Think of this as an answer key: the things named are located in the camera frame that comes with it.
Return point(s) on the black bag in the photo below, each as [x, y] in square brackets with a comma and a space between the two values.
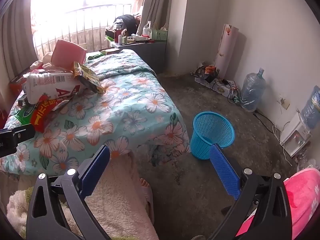
[126, 21]

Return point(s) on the floral blue blanket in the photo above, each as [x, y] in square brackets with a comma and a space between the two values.
[130, 100]

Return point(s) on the yellow snack packet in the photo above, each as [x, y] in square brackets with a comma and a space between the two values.
[88, 76]

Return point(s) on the beige paper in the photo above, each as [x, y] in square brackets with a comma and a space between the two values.
[47, 63]

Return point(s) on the red thermos bottle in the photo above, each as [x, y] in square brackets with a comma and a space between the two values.
[117, 33]

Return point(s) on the green snack bag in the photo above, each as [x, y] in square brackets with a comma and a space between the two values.
[23, 115]

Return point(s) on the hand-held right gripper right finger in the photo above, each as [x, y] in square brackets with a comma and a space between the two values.
[225, 170]

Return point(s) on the white strawberry milk bottle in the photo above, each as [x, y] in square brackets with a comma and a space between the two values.
[50, 85]

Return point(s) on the person's foot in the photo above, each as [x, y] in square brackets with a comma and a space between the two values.
[144, 182]

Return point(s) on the orange snack bag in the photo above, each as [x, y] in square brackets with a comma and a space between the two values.
[208, 68]

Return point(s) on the small green plastic basket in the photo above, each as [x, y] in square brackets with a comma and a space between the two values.
[158, 34]

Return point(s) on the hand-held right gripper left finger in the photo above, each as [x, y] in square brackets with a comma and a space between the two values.
[96, 170]

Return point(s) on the white water dispenser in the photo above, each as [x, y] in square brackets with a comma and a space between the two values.
[295, 140]

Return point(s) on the small green packet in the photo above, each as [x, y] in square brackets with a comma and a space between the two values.
[93, 56]

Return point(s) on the white wall outlet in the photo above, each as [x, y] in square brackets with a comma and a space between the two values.
[285, 103]

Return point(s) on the cream fleece blanket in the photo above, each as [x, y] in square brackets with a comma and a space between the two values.
[117, 205]

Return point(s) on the grey beige curtain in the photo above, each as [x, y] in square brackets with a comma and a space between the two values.
[17, 30]
[157, 5]

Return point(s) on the pink fleece garment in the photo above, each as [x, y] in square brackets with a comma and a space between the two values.
[302, 197]

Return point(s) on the white plastic jug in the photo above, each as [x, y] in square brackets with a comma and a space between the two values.
[147, 28]

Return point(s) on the grey desk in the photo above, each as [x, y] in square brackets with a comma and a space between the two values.
[150, 55]

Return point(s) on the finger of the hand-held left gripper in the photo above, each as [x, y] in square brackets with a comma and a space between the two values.
[15, 133]

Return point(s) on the blue plastic waste basket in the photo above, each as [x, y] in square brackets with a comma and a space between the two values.
[200, 147]

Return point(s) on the clear crumpled plastic bag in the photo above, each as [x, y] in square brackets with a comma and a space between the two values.
[305, 156]

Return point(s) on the pink wallpaper roll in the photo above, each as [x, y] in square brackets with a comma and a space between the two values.
[226, 47]

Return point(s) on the metal window railing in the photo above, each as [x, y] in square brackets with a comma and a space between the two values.
[85, 27]

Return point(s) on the pink snack packet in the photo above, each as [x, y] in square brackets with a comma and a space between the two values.
[67, 52]

